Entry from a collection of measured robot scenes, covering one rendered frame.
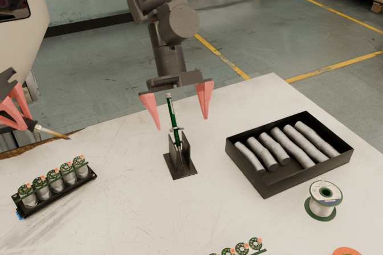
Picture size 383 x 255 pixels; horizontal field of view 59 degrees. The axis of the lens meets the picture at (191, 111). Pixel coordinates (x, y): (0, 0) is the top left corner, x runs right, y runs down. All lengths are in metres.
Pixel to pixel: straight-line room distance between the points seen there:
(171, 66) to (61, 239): 0.38
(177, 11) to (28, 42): 0.48
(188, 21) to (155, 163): 0.35
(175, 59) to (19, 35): 0.45
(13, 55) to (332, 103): 1.95
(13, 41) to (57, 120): 1.32
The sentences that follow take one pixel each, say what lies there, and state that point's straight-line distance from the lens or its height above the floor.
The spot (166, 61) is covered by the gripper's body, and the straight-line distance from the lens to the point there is 0.64.
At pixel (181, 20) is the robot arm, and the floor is 1.09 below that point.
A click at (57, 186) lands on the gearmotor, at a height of 0.79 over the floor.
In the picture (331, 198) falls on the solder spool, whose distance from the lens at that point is 0.71.
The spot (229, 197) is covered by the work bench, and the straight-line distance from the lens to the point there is 0.73.
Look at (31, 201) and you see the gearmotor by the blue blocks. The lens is 0.74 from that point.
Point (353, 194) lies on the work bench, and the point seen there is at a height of 0.75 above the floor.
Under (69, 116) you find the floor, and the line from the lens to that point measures 2.25.
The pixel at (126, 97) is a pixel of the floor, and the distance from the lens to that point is 2.32.
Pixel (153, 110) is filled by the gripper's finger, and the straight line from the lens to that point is 0.64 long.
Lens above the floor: 1.32
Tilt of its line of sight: 38 degrees down
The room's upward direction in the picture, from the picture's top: straight up
